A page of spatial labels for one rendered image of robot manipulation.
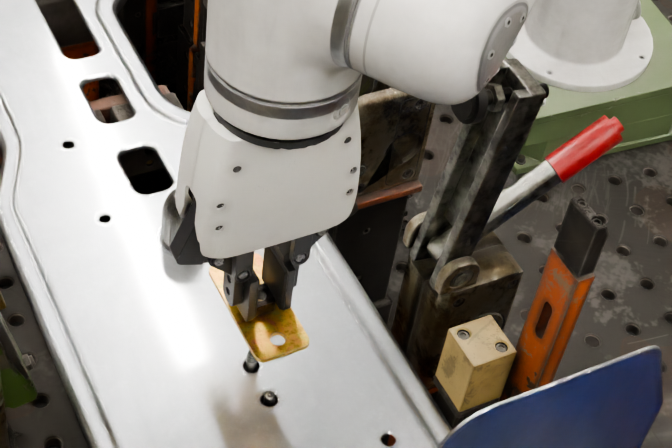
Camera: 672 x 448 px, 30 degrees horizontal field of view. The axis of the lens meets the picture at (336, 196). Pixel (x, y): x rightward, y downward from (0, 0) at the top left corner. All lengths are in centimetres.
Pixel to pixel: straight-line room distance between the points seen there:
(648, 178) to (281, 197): 88
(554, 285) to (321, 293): 21
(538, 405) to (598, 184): 104
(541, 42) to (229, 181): 85
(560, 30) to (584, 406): 99
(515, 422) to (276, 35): 23
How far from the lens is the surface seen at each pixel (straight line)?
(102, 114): 107
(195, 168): 69
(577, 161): 87
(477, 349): 82
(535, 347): 82
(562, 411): 49
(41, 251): 93
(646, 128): 155
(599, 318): 136
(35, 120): 103
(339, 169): 71
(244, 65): 62
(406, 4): 57
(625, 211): 148
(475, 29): 57
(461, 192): 84
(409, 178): 106
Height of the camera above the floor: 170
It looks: 45 degrees down
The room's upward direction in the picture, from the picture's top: 9 degrees clockwise
